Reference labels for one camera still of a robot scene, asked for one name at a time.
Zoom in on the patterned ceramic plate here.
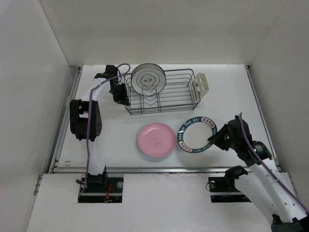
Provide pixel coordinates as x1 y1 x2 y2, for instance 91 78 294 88
177 116 218 154
131 63 167 96

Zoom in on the grey wire dish rack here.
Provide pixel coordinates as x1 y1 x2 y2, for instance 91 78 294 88
125 69 201 115

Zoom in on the pink plastic plate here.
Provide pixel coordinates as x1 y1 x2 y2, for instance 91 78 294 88
137 122 176 158

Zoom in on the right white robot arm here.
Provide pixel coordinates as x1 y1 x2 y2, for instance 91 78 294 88
208 115 309 232

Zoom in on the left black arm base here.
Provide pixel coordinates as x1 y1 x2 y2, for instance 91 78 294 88
76 176 124 203

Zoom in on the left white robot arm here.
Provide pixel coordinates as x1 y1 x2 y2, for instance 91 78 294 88
70 63 131 195

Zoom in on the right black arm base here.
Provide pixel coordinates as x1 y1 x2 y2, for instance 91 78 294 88
205 176 250 203

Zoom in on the white plastic cutlery holder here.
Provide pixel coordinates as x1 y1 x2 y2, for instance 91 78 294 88
194 72 210 99

